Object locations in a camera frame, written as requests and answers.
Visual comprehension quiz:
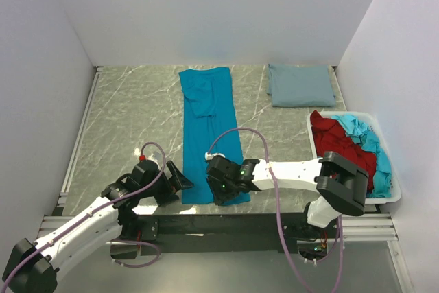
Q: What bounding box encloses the white plastic laundry basket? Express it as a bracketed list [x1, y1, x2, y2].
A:
[307, 111, 401, 204]

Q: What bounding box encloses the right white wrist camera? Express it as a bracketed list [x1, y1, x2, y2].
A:
[204, 152, 225, 163]

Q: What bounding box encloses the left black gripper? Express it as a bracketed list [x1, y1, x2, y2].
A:
[139, 161, 193, 207]

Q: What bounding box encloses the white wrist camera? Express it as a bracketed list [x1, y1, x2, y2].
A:
[204, 152, 225, 163]
[139, 152, 163, 168]

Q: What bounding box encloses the teal blue t-shirt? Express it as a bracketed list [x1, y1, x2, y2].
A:
[179, 67, 237, 204]

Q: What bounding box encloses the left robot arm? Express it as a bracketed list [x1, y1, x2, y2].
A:
[1, 160, 194, 292]

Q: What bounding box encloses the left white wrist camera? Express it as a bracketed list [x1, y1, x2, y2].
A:
[139, 152, 163, 168]

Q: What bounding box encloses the black mounting beam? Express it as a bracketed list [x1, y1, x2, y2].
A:
[110, 213, 337, 260]

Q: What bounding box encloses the red t-shirt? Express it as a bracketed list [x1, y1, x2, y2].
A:
[310, 110, 377, 193]

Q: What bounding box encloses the light blue t-shirt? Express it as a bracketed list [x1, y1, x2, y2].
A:
[331, 114, 392, 198]

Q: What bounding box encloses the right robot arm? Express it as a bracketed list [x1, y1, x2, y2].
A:
[205, 152, 368, 237]

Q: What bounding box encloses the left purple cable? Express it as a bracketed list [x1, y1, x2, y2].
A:
[1, 141, 167, 287]

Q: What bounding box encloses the folded grey-blue t-shirt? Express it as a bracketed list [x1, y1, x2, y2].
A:
[267, 64, 335, 108]

